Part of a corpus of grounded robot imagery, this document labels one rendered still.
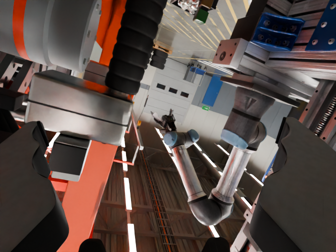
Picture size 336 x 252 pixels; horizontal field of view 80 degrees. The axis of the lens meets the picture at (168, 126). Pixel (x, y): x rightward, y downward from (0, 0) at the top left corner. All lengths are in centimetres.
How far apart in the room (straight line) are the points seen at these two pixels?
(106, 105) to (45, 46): 17
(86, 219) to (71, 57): 89
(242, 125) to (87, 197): 74
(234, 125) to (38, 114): 72
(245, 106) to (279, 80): 14
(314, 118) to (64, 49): 69
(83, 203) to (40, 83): 89
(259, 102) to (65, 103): 70
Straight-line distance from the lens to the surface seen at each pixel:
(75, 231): 117
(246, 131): 84
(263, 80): 80
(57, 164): 21
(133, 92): 21
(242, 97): 82
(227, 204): 107
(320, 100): 77
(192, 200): 99
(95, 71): 54
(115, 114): 20
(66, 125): 21
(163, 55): 896
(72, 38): 33
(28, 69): 63
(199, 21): 82
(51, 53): 36
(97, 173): 97
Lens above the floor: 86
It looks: 14 degrees up
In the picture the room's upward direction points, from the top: 160 degrees counter-clockwise
